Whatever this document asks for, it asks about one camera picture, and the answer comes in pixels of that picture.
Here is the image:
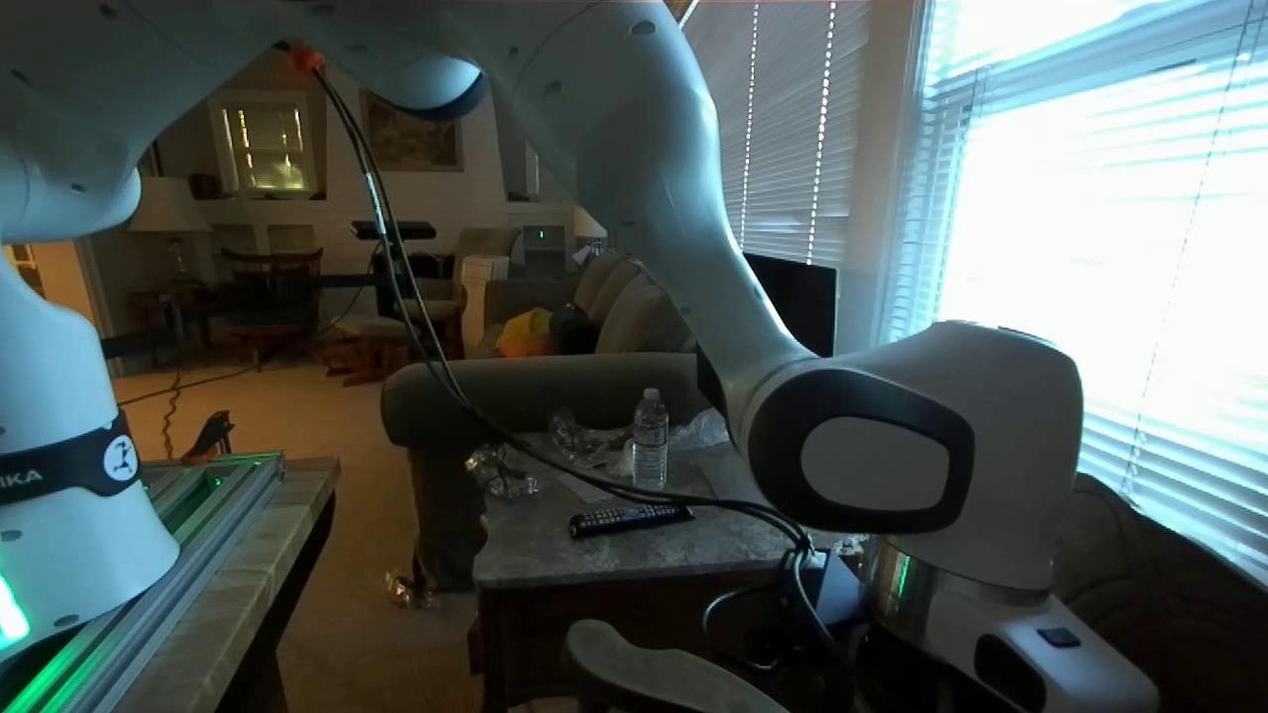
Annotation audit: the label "yellow pillow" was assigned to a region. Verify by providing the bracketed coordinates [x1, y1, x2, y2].
[493, 304, 558, 366]

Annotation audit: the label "clear plastic water bottle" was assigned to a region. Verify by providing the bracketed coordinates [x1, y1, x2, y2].
[630, 386, 674, 494]

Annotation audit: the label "plastic bag with brown item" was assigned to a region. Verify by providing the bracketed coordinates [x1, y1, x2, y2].
[548, 407, 637, 481]

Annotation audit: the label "black remote control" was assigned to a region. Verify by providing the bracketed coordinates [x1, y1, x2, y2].
[568, 498, 698, 542]

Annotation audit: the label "black flat monitor with stand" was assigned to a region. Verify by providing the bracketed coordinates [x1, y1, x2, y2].
[744, 251, 840, 361]

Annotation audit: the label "small plastic bag blue item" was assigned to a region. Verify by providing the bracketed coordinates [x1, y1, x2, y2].
[459, 442, 548, 509]

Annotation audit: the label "marble top side table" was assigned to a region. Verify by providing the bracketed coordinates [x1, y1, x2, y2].
[467, 407, 826, 713]

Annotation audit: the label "brown footstool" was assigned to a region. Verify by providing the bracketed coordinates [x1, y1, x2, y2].
[320, 315, 427, 387]

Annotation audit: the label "black bar device on stand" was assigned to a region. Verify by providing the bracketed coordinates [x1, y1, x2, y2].
[350, 216, 443, 323]

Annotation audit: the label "narrow white window blinds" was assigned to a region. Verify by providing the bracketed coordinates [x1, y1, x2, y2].
[669, 0, 885, 274]

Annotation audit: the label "wooden armchair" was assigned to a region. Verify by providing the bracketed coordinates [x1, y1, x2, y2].
[564, 613, 788, 713]

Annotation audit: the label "dark dining table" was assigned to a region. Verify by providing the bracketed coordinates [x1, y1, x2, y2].
[212, 241, 329, 368]

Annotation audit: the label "wide white window blinds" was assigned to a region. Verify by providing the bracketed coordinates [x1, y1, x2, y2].
[885, 0, 1268, 585]

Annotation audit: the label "white shade table lamp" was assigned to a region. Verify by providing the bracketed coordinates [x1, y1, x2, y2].
[126, 174, 212, 245]

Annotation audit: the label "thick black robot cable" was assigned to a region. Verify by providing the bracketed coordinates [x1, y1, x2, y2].
[304, 53, 856, 688]

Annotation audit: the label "framed wall painting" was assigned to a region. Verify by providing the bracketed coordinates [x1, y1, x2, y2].
[356, 89, 467, 174]

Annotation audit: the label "framed wall mirror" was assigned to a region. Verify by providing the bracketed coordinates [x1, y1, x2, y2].
[206, 89, 329, 204]

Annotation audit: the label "black clamp handle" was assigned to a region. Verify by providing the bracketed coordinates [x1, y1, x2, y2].
[177, 407, 241, 467]

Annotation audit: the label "green lit aluminium base rail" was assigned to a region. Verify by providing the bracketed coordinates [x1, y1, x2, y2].
[0, 448, 291, 713]

